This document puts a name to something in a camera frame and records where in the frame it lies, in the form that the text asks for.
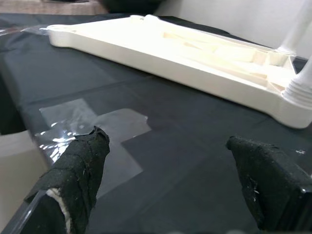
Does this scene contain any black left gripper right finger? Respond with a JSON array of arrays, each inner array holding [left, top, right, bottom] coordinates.
[[226, 135, 312, 232]]

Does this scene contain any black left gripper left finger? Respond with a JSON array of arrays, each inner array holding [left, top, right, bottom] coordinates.
[[14, 125, 111, 234]]

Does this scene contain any white plastic table leg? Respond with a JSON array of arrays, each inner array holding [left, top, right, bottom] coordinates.
[[277, 0, 312, 56], [280, 58, 312, 108]]

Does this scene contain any wide clear tape patch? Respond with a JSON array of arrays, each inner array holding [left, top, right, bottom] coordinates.
[[33, 98, 153, 199]]

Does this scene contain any black tablecloth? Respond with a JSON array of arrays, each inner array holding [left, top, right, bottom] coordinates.
[[0, 12, 312, 234]]

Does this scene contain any white plastic table top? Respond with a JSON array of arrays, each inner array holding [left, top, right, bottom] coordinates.
[[45, 14, 312, 129]]

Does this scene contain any long clear tape strip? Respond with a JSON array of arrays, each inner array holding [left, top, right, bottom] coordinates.
[[18, 23, 51, 35]]

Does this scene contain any beige cardboard box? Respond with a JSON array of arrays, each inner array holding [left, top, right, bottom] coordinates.
[[40, 0, 109, 16]]

